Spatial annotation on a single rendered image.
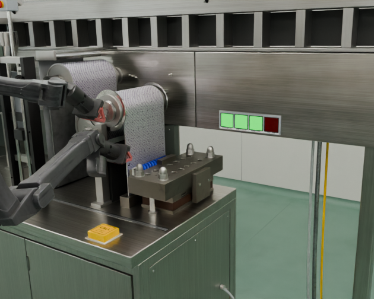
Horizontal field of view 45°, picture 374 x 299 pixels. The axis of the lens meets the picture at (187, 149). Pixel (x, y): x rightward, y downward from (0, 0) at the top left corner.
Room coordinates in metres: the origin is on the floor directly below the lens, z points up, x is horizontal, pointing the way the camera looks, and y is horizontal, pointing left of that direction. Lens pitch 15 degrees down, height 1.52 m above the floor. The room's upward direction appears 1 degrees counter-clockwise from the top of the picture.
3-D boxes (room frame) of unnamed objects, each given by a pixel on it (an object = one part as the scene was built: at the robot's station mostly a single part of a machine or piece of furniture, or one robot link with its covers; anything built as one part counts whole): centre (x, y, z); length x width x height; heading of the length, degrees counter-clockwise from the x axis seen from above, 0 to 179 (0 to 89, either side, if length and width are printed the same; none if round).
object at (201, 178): (1.56, -0.05, 0.96); 0.10 x 0.03 x 0.11; 147
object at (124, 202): (1.64, 0.15, 0.92); 0.28 x 0.04 x 0.04; 147
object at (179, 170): (1.60, 0.03, 1.00); 0.40 x 0.16 x 0.06; 147
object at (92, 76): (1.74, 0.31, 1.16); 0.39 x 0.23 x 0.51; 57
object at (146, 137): (1.64, 0.15, 1.11); 0.23 x 0.01 x 0.18; 147
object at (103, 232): (1.28, 0.27, 0.91); 0.07 x 0.07 x 0.02; 57
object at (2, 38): (2.05, 0.82, 1.50); 0.14 x 0.14 x 0.06
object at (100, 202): (1.55, 0.32, 1.05); 0.06 x 0.05 x 0.31; 147
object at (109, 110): (1.56, 0.28, 1.25); 0.07 x 0.02 x 0.07; 57
